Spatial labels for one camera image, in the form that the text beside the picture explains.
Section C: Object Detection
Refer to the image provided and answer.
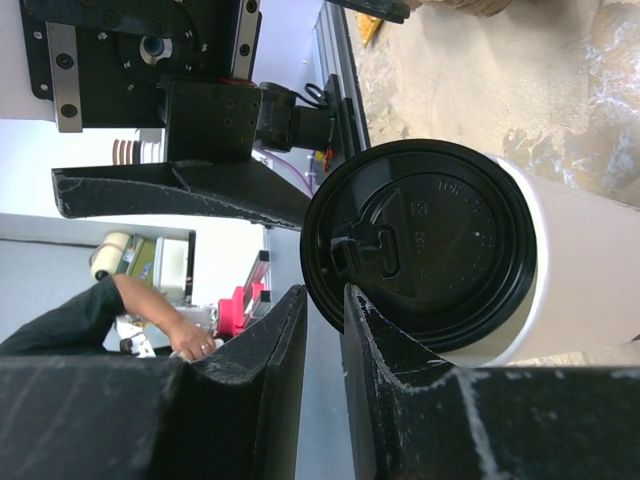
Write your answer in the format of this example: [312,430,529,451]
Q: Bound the aluminium frame rail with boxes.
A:
[304,0,374,181]

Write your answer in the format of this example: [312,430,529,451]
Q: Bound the person hand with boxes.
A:
[169,322,216,361]

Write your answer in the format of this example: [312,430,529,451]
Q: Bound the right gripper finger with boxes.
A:
[51,160,310,230]
[1,285,639,479]

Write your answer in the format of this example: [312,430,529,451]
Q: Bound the person forearm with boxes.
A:
[1,274,195,356]

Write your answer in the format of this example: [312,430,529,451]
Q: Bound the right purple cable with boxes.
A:
[252,147,314,194]

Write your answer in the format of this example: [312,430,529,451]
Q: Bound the brown cardboard cup carrier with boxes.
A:
[405,0,512,18]

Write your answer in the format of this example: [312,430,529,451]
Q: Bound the white paper cup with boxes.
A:
[442,156,639,367]

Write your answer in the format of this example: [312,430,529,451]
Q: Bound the black cup lid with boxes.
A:
[300,139,537,353]

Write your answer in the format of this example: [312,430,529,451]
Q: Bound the yellow snack bag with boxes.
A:
[355,12,383,48]

